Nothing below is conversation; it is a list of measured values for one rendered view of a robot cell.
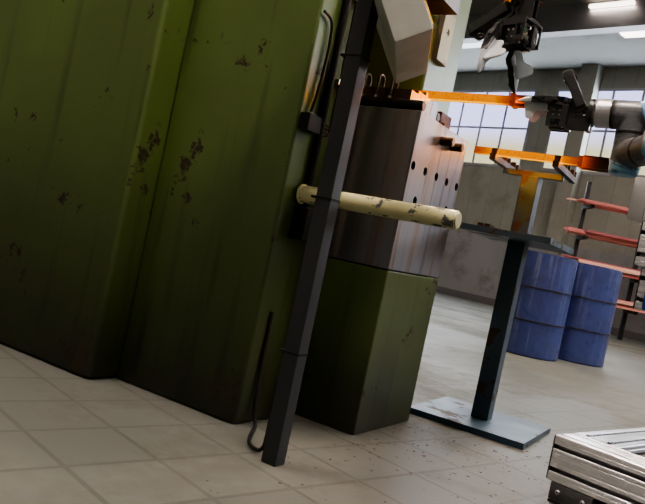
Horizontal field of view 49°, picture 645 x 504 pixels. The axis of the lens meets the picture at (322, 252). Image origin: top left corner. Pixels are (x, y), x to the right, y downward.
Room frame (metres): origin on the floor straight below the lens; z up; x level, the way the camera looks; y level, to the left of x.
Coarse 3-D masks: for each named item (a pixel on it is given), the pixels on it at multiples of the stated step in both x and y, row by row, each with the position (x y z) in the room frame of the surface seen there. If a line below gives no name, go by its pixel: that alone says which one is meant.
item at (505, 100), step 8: (432, 96) 2.11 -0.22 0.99; (440, 96) 2.09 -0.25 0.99; (448, 96) 2.08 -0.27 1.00; (456, 96) 2.07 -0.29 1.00; (464, 96) 2.06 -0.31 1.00; (472, 96) 2.04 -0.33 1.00; (480, 96) 2.03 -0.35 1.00; (488, 96) 2.02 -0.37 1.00; (496, 96) 2.01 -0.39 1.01; (504, 96) 2.00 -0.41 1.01; (512, 96) 1.97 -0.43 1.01; (520, 96) 1.97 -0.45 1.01; (488, 104) 2.05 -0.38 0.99; (496, 104) 2.03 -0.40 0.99; (504, 104) 2.01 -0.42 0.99; (512, 104) 1.97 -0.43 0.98; (520, 104) 1.97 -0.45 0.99
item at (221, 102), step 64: (256, 0) 1.93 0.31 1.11; (320, 0) 1.82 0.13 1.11; (192, 64) 2.02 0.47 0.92; (256, 64) 1.90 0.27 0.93; (320, 64) 1.86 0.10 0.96; (192, 128) 2.00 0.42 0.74; (256, 128) 1.88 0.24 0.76; (192, 192) 1.97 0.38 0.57; (256, 192) 1.86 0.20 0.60; (192, 256) 1.95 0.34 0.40; (256, 256) 1.84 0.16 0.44; (192, 320) 1.92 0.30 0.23; (256, 320) 1.82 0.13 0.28; (192, 384) 1.90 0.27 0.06
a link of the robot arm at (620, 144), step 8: (616, 136) 1.82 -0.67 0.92; (624, 136) 1.80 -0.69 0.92; (632, 136) 1.79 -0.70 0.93; (616, 144) 1.82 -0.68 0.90; (624, 144) 1.78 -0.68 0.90; (616, 152) 1.81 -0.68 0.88; (624, 152) 1.77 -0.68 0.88; (616, 160) 1.81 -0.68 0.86; (624, 160) 1.78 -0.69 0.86; (608, 168) 1.84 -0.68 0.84; (616, 168) 1.81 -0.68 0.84; (624, 168) 1.80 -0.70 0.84; (632, 168) 1.79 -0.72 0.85; (640, 168) 1.81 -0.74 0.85; (624, 176) 1.83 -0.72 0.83; (632, 176) 1.81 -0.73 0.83
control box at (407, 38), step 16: (384, 0) 1.41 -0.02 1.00; (400, 0) 1.41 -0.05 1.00; (416, 0) 1.40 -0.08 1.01; (384, 16) 1.44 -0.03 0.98; (400, 16) 1.40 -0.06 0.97; (416, 16) 1.40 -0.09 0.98; (384, 32) 1.57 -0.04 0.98; (400, 32) 1.40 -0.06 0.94; (416, 32) 1.40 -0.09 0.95; (432, 32) 1.42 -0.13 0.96; (384, 48) 1.72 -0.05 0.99; (400, 48) 1.46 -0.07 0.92; (416, 48) 1.49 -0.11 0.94; (400, 64) 1.58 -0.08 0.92; (416, 64) 1.62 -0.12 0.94; (400, 80) 1.72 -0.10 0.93
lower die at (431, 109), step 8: (368, 88) 2.09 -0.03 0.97; (384, 88) 2.07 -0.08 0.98; (384, 96) 2.06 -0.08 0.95; (392, 96) 2.05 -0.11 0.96; (400, 96) 2.04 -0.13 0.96; (408, 96) 2.02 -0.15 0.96; (416, 96) 2.05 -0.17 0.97; (424, 96) 2.10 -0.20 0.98; (432, 104) 2.15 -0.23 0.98; (424, 112) 2.11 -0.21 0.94; (432, 112) 2.16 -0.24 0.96
